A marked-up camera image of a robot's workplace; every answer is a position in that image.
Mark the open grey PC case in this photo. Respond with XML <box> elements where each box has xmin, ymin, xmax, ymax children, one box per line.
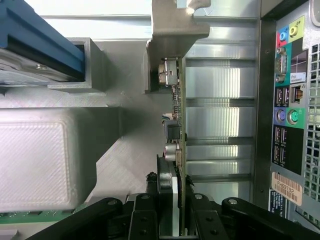
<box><xmin>252</xmin><ymin>0</ymin><xmax>320</xmax><ymax>240</ymax></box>

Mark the black regulatory label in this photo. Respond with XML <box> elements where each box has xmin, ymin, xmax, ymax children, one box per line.
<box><xmin>267</xmin><ymin>188</ymin><xmax>288</xmax><ymax>213</ymax></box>

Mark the green RAM stick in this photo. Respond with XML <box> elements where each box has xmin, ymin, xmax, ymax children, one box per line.
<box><xmin>0</xmin><ymin>209</ymin><xmax>76</xmax><ymax>219</ymax></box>

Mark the orange service tag label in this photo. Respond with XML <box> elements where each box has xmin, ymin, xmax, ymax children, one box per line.
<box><xmin>273</xmin><ymin>171</ymin><xmax>305</xmax><ymax>206</ymax></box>

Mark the grey parts rack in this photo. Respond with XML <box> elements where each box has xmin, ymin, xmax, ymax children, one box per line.
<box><xmin>0</xmin><ymin>37</ymin><xmax>187</xmax><ymax>240</ymax></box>

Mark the hard disk with blue carrier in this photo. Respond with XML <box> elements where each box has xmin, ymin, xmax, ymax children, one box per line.
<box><xmin>0</xmin><ymin>0</ymin><xmax>86</xmax><ymax>87</ymax></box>

